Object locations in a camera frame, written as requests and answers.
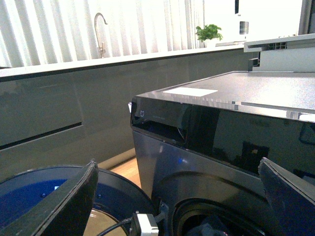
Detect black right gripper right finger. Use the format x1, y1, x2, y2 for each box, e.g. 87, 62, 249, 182
258, 157, 315, 236

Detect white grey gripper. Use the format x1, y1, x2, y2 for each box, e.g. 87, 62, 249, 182
129, 213, 159, 236

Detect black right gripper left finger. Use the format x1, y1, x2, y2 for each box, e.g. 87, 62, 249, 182
0, 161, 98, 236

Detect dark blue clothes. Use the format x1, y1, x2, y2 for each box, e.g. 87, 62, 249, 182
184, 215, 233, 236

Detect round washing machine door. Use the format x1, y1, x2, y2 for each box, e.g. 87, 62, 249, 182
0, 166, 157, 236

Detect grey front-load washing machine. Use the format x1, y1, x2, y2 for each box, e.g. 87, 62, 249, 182
130, 71, 315, 236

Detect grey kitchen counter cabinet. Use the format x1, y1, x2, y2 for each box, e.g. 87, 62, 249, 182
0, 45, 256, 179

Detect white sticker on washer top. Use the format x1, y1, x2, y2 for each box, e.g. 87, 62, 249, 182
163, 87, 218, 97

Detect chrome gooseneck faucet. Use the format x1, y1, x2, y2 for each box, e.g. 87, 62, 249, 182
94, 12, 109, 59

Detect white vertical blinds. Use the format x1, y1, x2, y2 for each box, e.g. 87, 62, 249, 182
0, 0, 205, 67

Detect green potted plant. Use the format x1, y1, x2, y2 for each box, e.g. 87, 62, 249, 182
195, 24, 223, 48

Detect black cable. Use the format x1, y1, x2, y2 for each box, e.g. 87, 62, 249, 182
96, 218, 133, 236

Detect white window frame profile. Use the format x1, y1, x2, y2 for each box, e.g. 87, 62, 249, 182
244, 33, 315, 72

